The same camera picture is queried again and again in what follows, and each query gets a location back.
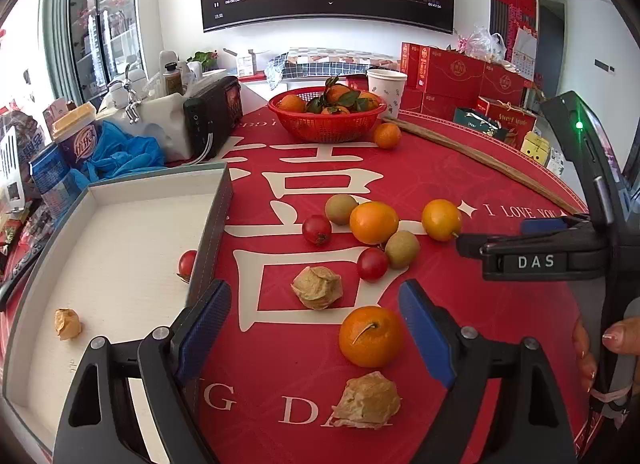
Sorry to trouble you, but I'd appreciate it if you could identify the small white carton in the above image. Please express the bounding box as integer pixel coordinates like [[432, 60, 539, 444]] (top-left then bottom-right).
[[235, 48, 258, 79]]

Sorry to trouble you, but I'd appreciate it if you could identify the grey-green curtain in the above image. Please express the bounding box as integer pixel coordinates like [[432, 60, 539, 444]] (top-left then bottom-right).
[[37, 0, 76, 100]]

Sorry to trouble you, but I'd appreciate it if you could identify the wall calendar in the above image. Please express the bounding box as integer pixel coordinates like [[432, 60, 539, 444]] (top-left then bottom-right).
[[510, 27, 538, 82]]

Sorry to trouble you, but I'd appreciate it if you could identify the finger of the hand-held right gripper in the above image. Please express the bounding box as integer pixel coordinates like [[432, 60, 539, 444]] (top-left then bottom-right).
[[455, 224, 608, 281], [520, 214, 593, 236]]

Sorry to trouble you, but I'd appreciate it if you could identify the stack of red gift boxes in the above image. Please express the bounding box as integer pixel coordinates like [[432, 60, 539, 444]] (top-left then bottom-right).
[[399, 42, 528, 122]]

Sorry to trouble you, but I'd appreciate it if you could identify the white cable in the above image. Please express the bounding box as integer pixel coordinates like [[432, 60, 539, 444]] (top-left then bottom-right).
[[180, 131, 216, 167]]

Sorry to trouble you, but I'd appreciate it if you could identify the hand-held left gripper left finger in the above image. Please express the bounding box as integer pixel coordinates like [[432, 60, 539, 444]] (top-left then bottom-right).
[[52, 279, 232, 464]]

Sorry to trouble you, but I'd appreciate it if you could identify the pile of snack packets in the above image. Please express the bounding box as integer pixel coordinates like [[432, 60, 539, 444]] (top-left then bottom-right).
[[0, 99, 66, 295]]

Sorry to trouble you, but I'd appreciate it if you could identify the physalis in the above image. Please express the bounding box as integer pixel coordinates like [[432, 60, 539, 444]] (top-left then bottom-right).
[[54, 308, 82, 341], [291, 266, 344, 311], [331, 371, 402, 430]]

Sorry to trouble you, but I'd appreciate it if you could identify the yellow box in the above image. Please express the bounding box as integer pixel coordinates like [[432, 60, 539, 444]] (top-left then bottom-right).
[[520, 130, 551, 165]]

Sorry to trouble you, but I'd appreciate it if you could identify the long wooden stick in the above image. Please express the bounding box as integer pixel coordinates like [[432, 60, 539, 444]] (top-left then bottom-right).
[[382, 117, 583, 217]]

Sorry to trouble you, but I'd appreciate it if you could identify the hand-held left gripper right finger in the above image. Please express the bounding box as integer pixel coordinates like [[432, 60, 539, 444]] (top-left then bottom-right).
[[397, 279, 583, 464]]

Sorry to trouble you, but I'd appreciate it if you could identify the blue snack packet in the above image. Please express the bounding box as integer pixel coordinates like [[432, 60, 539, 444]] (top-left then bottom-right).
[[28, 141, 81, 220]]

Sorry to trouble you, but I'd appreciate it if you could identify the brown bottle black cap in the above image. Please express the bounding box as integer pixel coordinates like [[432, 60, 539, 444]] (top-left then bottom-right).
[[161, 62, 183, 95]]

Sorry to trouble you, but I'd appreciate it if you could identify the blue plastic bag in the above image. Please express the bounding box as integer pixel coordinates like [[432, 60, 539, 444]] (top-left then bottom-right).
[[70, 120, 167, 190]]

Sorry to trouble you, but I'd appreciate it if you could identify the glass cabinet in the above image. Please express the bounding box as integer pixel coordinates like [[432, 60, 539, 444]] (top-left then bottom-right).
[[67, 0, 146, 100]]

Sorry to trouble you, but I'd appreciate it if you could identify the red printed tablecloth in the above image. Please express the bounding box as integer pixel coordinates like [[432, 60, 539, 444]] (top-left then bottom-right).
[[0, 107, 608, 464]]

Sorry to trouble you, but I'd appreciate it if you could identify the clear plastic flower bag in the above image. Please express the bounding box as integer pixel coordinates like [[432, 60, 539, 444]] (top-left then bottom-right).
[[455, 24, 508, 65]]

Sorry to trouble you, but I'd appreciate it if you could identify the white paper cup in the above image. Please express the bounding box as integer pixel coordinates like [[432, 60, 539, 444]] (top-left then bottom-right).
[[366, 69, 408, 117]]

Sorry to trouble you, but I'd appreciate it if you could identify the black radio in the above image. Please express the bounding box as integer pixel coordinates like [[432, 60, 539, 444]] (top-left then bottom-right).
[[183, 76, 244, 161]]

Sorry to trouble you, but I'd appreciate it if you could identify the brown kiwi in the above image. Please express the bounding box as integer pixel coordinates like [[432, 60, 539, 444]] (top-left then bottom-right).
[[325, 193, 359, 226], [385, 230, 421, 270]]

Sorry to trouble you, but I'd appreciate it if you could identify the person's right hand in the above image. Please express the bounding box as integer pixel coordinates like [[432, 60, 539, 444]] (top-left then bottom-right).
[[572, 317, 640, 395]]

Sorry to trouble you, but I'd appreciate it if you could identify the checked cloth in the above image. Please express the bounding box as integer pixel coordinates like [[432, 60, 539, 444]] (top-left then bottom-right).
[[264, 47, 401, 91]]

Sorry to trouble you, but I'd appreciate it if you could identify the purple drink cup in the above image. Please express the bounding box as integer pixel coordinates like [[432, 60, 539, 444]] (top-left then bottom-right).
[[52, 102, 103, 167]]

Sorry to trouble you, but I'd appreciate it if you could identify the green gift box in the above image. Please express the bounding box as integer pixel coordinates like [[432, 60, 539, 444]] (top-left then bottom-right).
[[453, 107, 511, 142]]

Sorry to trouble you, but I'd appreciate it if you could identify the grey cardboard box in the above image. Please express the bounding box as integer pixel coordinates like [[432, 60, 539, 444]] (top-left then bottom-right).
[[2, 164, 235, 464]]

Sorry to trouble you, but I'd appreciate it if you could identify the cherry tomato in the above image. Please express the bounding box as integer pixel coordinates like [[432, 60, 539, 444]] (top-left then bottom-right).
[[356, 247, 390, 282], [301, 215, 333, 246], [178, 250, 199, 281]]

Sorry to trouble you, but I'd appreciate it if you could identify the green potted plant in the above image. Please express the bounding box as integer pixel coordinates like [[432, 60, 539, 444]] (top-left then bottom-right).
[[187, 51, 219, 72]]

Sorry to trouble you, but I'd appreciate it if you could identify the red plastic basket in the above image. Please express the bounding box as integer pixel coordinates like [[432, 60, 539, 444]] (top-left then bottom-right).
[[267, 86, 388, 143]]

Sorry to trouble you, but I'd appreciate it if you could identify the red gift bag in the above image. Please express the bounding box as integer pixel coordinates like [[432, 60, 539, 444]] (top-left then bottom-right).
[[475, 96, 538, 147]]

